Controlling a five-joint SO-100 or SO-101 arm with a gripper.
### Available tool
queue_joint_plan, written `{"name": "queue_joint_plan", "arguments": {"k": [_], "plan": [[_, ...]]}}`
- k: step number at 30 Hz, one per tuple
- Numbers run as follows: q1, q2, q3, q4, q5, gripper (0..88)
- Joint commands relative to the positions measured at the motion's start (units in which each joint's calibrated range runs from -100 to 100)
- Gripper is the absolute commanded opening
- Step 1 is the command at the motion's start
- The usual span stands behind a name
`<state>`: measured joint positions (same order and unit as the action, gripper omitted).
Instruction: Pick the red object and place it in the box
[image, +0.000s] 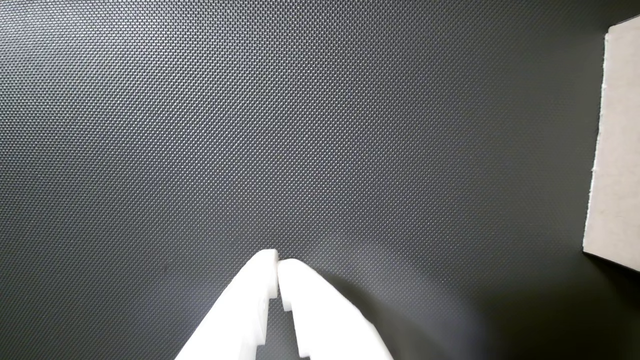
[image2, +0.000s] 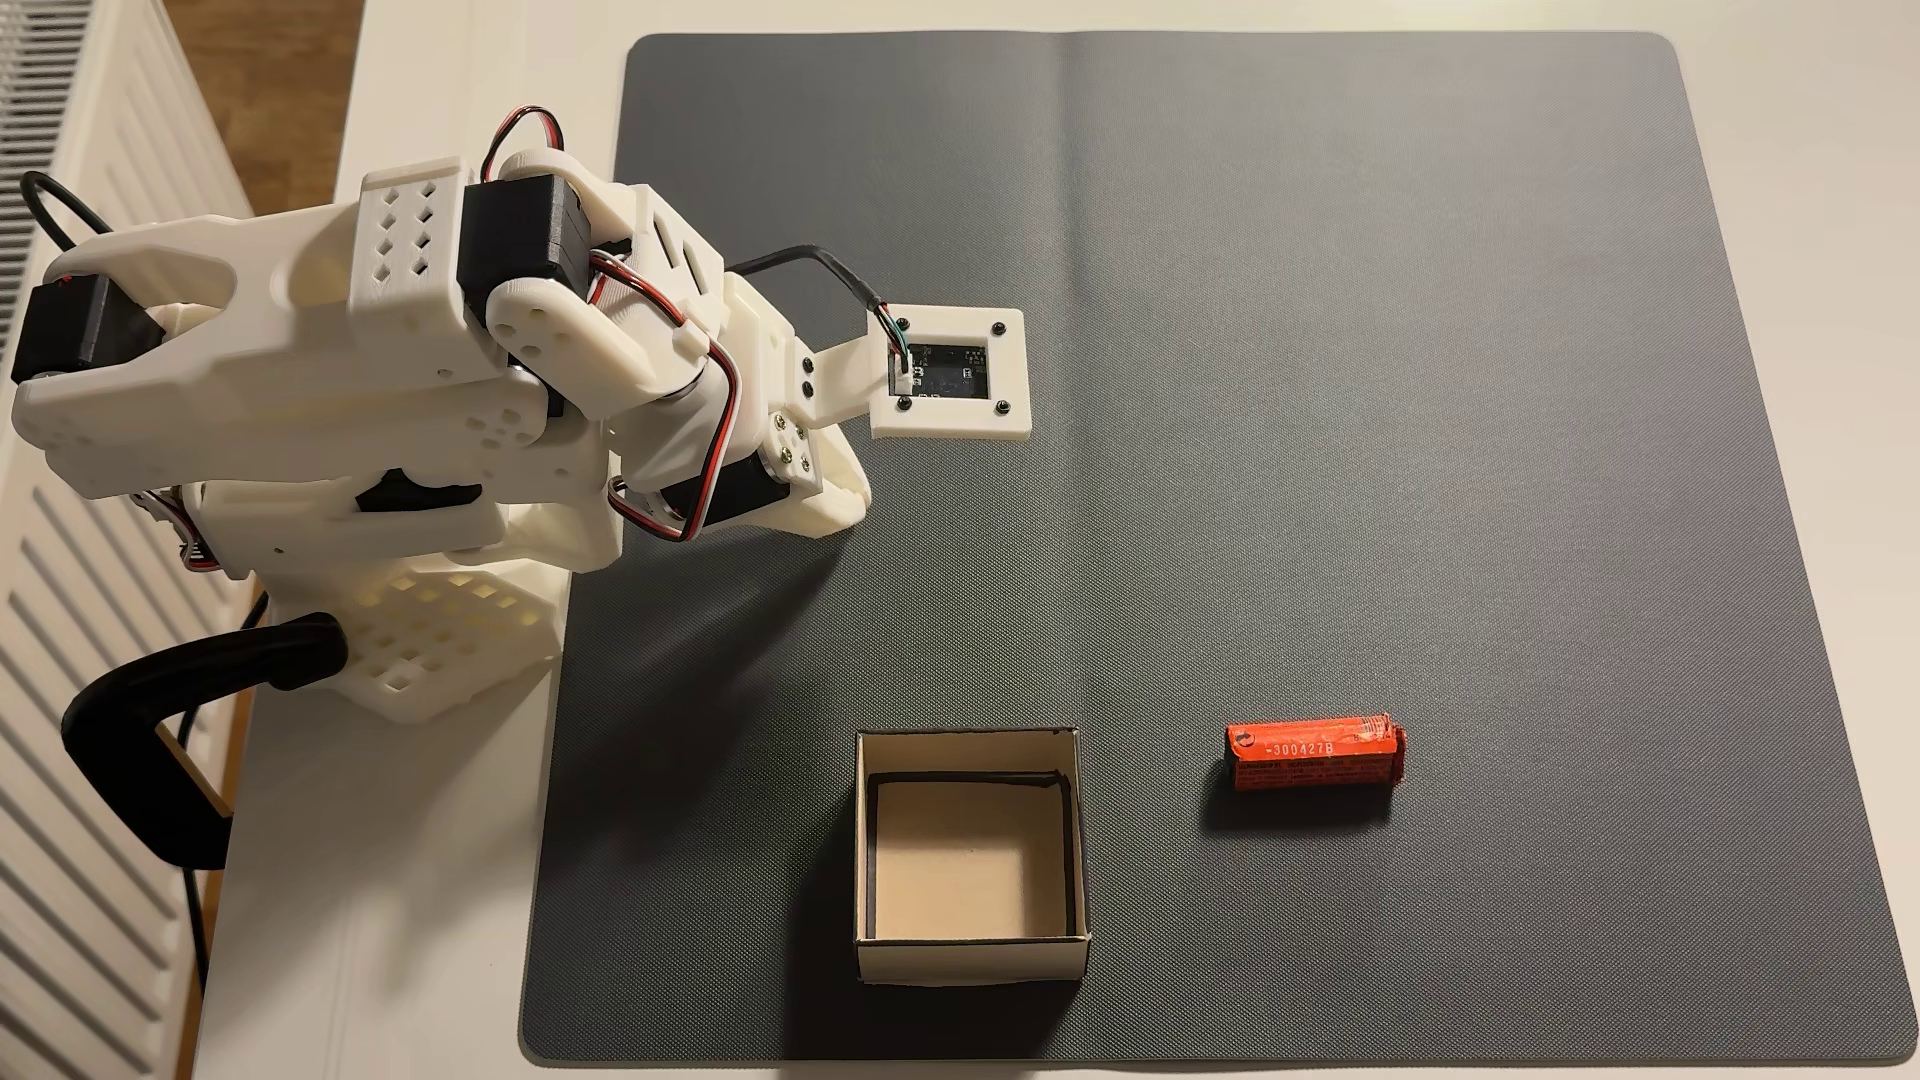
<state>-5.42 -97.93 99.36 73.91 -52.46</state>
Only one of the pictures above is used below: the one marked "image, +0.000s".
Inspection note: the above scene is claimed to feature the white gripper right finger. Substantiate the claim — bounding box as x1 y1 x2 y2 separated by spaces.
278 258 395 360

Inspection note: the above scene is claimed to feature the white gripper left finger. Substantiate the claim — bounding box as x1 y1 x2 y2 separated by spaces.
175 249 279 360

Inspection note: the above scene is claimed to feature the small open cardboard box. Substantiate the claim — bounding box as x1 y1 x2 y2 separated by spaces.
582 15 640 273

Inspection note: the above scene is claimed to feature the dark grey textured mat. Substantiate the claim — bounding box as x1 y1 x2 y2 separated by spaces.
0 0 640 360

